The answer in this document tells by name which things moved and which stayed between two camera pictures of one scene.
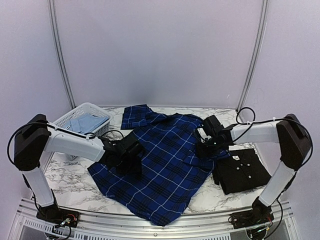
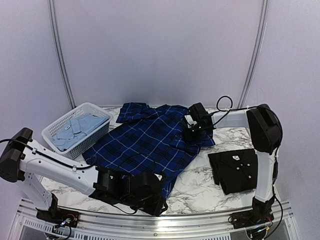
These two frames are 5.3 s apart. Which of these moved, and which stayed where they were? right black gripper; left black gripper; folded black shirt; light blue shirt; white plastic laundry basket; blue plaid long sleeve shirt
Moved: left black gripper; blue plaid long sleeve shirt; right black gripper
Stayed: folded black shirt; light blue shirt; white plastic laundry basket
